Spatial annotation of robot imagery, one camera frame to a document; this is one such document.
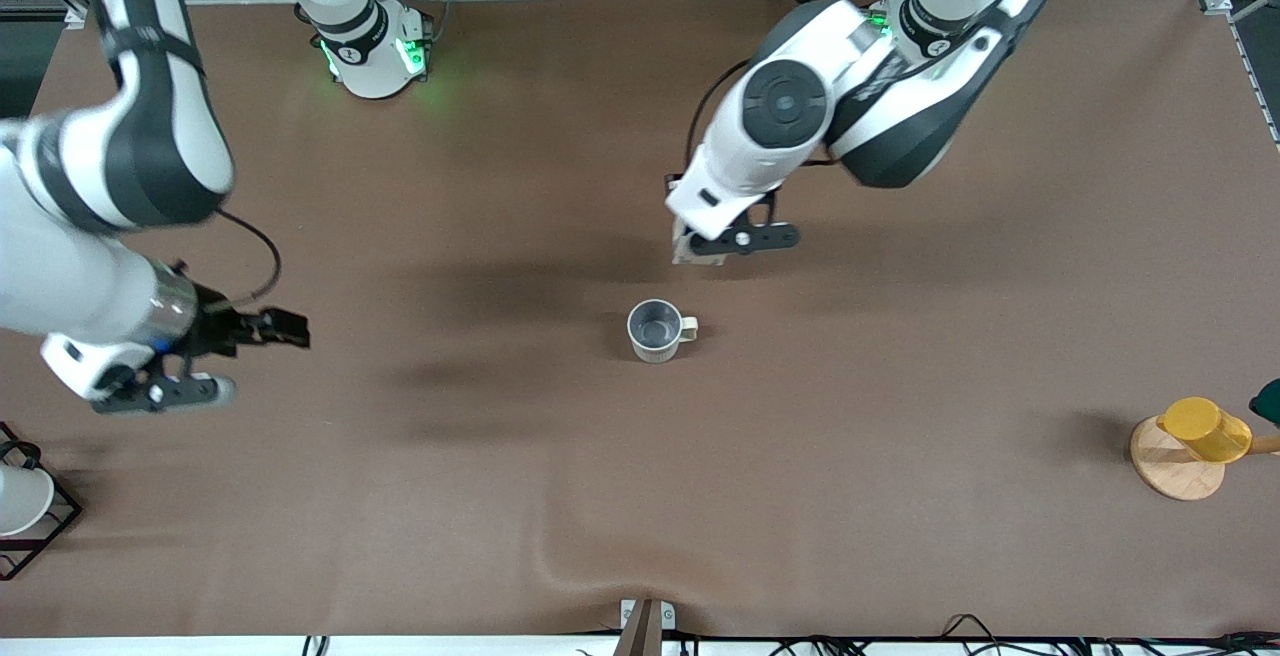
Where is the blue milk carton green cap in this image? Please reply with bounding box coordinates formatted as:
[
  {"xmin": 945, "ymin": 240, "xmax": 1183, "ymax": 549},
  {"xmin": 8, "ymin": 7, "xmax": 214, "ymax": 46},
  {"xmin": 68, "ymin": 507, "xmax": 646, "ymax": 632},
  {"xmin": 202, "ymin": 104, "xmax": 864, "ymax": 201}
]
[{"xmin": 671, "ymin": 219, "xmax": 728, "ymax": 268}]

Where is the cream mug grey inside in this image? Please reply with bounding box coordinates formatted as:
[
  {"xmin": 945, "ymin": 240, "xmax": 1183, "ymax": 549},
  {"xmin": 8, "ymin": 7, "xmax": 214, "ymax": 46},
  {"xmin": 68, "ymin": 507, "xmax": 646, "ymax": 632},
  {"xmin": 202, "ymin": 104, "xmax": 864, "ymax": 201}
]
[{"xmin": 626, "ymin": 298, "xmax": 700, "ymax": 366}]

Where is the white cup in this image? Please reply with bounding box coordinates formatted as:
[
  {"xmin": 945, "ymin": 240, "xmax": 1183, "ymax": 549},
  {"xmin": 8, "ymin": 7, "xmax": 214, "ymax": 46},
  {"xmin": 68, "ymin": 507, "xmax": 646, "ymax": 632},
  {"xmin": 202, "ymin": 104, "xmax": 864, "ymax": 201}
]
[{"xmin": 0, "ymin": 463, "xmax": 56, "ymax": 538}]

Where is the yellow cup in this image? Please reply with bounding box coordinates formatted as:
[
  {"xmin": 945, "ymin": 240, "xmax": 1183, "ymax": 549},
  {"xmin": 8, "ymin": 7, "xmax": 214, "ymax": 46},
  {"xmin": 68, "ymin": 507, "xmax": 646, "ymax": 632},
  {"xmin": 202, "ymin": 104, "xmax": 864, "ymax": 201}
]
[{"xmin": 1157, "ymin": 397, "xmax": 1254, "ymax": 464}]

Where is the brown table cover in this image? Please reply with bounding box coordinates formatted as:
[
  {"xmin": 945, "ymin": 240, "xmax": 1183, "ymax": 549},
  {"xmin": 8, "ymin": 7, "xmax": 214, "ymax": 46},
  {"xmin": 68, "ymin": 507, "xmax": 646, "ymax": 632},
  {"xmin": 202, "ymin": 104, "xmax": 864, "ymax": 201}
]
[{"xmin": 0, "ymin": 0, "xmax": 1280, "ymax": 639}]

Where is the wooden mug stand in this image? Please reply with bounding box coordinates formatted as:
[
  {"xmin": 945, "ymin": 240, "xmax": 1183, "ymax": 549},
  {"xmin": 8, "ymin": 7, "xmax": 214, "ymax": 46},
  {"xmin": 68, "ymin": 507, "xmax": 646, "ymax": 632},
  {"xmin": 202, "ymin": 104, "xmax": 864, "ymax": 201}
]
[{"xmin": 1130, "ymin": 414, "xmax": 1280, "ymax": 503}]

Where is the black wire rack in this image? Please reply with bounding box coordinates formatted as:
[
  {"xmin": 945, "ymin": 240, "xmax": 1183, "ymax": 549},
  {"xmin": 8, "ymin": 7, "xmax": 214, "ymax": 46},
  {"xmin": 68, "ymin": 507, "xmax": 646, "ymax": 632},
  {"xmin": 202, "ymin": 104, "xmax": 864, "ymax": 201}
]
[{"xmin": 0, "ymin": 422, "xmax": 84, "ymax": 581}]

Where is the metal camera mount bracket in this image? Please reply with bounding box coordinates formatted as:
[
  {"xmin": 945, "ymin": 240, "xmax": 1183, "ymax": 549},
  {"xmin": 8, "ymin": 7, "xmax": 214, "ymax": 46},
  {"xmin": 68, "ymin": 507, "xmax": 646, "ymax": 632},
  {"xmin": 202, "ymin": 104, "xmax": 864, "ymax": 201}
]
[{"xmin": 619, "ymin": 598, "xmax": 677, "ymax": 656}]

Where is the black looped cable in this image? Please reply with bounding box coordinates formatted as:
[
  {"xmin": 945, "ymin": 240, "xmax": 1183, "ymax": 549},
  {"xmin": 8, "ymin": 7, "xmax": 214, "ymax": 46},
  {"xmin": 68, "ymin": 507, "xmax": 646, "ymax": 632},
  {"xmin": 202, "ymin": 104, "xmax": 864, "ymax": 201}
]
[{"xmin": 940, "ymin": 613, "xmax": 1013, "ymax": 656}]

